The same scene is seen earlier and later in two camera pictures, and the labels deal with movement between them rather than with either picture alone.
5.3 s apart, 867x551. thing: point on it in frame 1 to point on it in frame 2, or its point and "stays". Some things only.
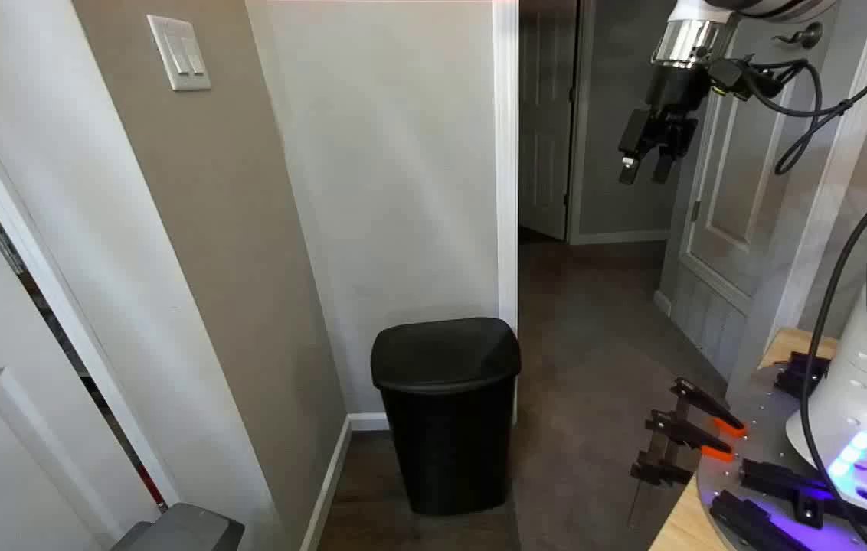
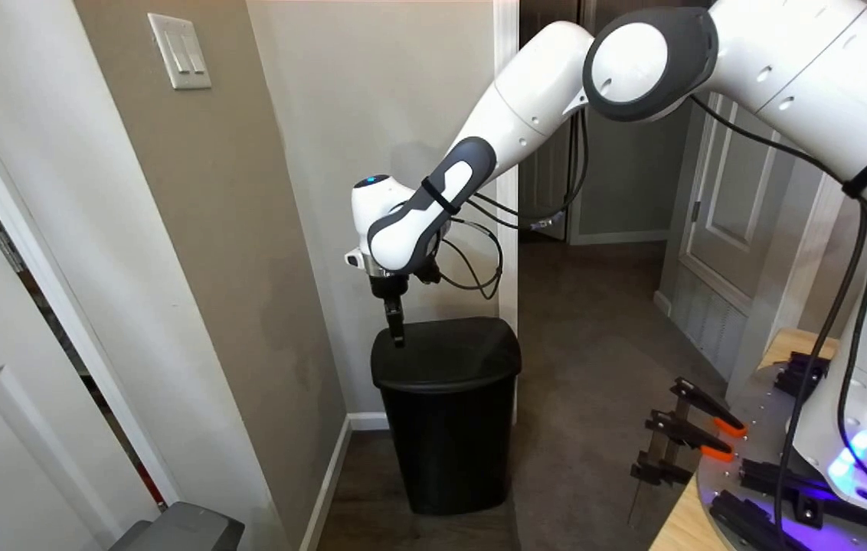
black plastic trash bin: (448, 393) stays
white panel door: (37, 452) stays
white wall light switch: (178, 52) stays
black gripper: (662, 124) to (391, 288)
